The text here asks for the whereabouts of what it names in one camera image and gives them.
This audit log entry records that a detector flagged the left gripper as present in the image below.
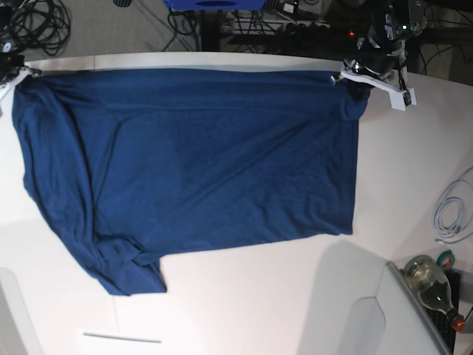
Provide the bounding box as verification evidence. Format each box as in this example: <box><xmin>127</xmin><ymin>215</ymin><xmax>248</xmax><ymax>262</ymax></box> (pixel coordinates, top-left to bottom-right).
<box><xmin>347</xmin><ymin>37</ymin><xmax>405</xmax><ymax>101</ymax></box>

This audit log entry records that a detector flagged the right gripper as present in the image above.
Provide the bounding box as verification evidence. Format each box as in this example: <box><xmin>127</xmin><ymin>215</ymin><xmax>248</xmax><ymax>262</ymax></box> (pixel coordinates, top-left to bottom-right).
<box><xmin>0</xmin><ymin>53</ymin><xmax>24</xmax><ymax>85</ymax></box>

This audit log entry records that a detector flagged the blue t-shirt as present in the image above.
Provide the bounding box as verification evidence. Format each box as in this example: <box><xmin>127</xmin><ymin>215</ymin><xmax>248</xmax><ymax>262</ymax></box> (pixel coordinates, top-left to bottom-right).
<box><xmin>12</xmin><ymin>69</ymin><xmax>367</xmax><ymax>295</ymax></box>

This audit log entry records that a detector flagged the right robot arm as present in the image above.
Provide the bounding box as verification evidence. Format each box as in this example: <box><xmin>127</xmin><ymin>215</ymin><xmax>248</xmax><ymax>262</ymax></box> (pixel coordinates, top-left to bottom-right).
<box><xmin>1</xmin><ymin>1</ymin><xmax>25</xmax><ymax>85</ymax></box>

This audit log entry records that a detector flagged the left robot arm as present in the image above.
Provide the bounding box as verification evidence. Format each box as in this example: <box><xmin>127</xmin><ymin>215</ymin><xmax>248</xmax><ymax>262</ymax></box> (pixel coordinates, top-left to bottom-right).
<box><xmin>340</xmin><ymin>1</ymin><xmax>426</xmax><ymax>110</ymax></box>

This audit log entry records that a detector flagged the black power strip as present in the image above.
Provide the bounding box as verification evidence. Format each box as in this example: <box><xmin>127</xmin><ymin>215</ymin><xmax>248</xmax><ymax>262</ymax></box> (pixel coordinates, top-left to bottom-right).
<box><xmin>285</xmin><ymin>22</ymin><xmax>365</xmax><ymax>39</ymax></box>

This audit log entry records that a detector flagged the blue box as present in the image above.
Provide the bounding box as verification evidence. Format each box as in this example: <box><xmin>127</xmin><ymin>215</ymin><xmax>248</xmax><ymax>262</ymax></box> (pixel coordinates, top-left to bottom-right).
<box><xmin>165</xmin><ymin>0</ymin><xmax>265</xmax><ymax>11</ymax></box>

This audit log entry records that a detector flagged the green tape roll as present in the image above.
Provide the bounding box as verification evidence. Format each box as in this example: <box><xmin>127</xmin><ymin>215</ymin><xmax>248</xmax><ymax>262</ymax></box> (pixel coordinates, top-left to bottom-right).
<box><xmin>437</xmin><ymin>249</ymin><xmax>455</xmax><ymax>271</ymax></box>

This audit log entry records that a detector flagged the clear plastic bottle red cap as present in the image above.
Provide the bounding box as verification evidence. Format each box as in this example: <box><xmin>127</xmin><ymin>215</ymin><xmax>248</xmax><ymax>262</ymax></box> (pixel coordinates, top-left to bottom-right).
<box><xmin>404</xmin><ymin>255</ymin><xmax>466</xmax><ymax>332</ymax></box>

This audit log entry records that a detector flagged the black tray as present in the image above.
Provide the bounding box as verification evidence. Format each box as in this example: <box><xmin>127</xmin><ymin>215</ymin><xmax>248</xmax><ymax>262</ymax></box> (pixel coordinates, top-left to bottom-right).
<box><xmin>426</xmin><ymin>270</ymin><xmax>461</xmax><ymax>354</ymax></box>

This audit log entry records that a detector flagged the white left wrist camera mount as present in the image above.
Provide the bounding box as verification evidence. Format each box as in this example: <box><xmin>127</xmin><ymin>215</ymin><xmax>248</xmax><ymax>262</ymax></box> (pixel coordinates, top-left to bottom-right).
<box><xmin>330</xmin><ymin>60</ymin><xmax>418</xmax><ymax>111</ymax></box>

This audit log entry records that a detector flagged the black coiled cable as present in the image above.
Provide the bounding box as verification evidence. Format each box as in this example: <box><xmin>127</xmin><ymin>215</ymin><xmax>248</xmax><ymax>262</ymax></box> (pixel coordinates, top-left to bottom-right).
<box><xmin>7</xmin><ymin>0</ymin><xmax>72</xmax><ymax>57</ymax></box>

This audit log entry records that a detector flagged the white coiled cable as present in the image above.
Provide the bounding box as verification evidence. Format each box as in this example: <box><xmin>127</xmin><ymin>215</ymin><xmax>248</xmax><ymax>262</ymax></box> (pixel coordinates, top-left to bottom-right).
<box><xmin>432</xmin><ymin>176</ymin><xmax>473</xmax><ymax>245</ymax></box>

